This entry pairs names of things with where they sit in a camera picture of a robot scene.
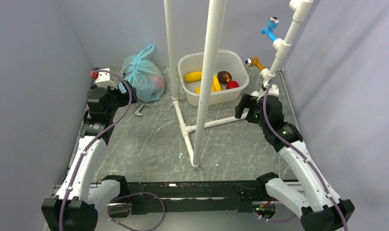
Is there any red fake apple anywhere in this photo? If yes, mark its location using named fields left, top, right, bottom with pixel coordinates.
left=226, top=80, right=239, bottom=90

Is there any orange toy faucet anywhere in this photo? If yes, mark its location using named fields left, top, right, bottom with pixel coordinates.
left=244, top=57, right=265, bottom=71

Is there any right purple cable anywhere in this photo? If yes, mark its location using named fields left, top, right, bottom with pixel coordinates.
left=262, top=78, right=349, bottom=231

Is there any red handled adjustable wrench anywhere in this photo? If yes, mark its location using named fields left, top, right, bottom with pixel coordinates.
left=134, top=103, right=150, bottom=117

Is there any white plastic basket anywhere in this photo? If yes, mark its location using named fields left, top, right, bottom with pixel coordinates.
left=177, top=50, right=251, bottom=107

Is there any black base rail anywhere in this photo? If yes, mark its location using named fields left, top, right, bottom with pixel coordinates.
left=107, top=180, right=277, bottom=218

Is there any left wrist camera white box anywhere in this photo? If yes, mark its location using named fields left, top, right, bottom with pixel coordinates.
left=90, top=71, right=117, bottom=89

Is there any light blue plastic bag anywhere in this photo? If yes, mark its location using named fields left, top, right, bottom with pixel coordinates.
left=121, top=45, right=165, bottom=103

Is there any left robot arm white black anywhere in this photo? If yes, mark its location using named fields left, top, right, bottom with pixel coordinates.
left=41, top=82, right=137, bottom=231

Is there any blue toy faucet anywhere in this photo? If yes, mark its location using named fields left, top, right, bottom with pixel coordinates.
left=261, top=16, right=279, bottom=42

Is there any yellow fake banana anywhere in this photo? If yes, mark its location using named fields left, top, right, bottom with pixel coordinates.
left=211, top=75, right=223, bottom=92

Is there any white PVC pipe frame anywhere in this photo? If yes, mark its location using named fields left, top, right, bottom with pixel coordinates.
left=164, top=0, right=313, bottom=169

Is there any dark brown fake fruit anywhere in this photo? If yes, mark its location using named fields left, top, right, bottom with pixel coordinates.
left=217, top=71, right=232, bottom=84

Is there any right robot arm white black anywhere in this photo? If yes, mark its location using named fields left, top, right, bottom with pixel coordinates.
left=235, top=94, right=355, bottom=231

